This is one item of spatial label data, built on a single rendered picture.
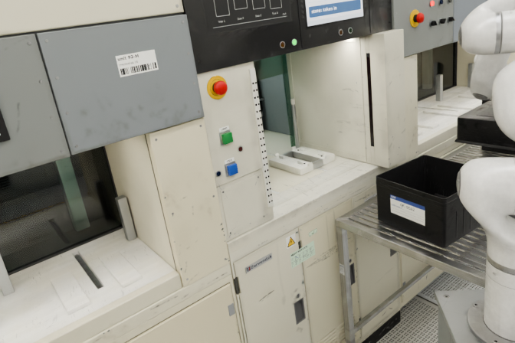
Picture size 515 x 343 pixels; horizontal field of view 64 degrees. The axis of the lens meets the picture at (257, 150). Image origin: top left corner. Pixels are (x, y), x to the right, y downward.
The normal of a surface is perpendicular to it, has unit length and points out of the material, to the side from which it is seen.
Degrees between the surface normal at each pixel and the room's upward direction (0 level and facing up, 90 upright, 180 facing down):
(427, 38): 90
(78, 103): 90
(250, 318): 90
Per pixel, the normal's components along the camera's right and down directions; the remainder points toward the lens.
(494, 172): -0.38, -0.46
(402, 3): 0.61, 0.18
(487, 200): -0.38, 0.33
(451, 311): -0.14, -0.94
